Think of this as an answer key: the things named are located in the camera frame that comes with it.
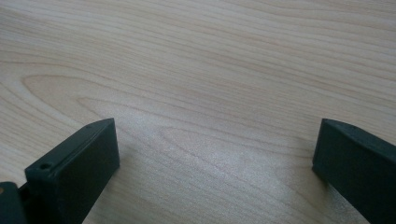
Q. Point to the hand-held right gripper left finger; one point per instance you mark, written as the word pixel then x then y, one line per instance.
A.
pixel 71 174

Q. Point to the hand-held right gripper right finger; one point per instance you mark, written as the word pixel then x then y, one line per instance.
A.
pixel 358 168

